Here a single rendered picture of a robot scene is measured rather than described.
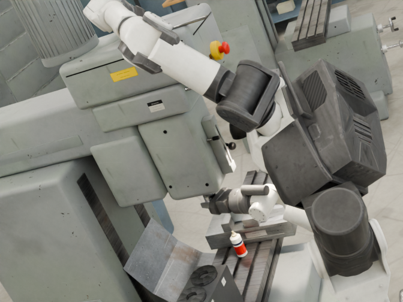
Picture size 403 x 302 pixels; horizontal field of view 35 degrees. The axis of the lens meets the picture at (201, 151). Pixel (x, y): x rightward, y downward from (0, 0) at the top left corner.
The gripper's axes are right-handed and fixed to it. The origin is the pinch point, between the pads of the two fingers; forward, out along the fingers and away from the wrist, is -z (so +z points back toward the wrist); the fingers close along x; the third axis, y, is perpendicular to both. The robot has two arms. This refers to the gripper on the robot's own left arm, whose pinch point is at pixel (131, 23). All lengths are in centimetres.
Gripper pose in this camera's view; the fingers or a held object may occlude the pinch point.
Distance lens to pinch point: 204.6
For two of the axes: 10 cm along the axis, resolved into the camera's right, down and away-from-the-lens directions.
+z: -2.3, -0.4, -9.7
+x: 9.3, -3.2, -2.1
